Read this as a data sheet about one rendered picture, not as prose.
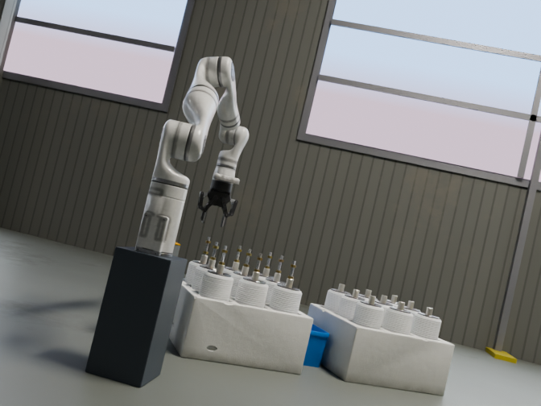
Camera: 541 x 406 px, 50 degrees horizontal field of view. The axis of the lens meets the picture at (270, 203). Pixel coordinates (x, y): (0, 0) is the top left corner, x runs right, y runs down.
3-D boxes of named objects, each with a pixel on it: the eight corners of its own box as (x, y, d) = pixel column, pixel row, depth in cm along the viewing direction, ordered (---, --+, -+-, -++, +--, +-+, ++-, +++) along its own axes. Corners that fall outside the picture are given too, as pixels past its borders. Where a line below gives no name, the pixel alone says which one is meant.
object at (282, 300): (265, 344, 180) (278, 287, 181) (258, 337, 189) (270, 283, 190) (294, 349, 182) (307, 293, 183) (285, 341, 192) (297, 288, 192)
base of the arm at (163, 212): (164, 258, 136) (181, 188, 137) (128, 248, 138) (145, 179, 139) (176, 257, 146) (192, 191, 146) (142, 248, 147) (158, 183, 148)
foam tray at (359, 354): (443, 396, 198) (455, 345, 199) (344, 381, 186) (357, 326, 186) (386, 362, 235) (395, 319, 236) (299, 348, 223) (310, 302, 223)
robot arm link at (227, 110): (245, 107, 197) (220, 108, 198) (232, 49, 174) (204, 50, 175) (242, 128, 193) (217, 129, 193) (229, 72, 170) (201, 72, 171)
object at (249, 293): (245, 333, 189) (257, 279, 189) (262, 342, 181) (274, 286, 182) (220, 332, 183) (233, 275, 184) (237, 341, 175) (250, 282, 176)
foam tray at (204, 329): (300, 374, 181) (314, 318, 181) (180, 357, 168) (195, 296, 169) (262, 341, 218) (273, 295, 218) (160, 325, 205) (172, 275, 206)
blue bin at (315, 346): (323, 368, 197) (331, 334, 198) (294, 364, 193) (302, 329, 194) (291, 345, 225) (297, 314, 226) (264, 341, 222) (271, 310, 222)
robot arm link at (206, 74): (198, 52, 178) (180, 88, 158) (229, 51, 177) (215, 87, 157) (202, 80, 184) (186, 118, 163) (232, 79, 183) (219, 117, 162)
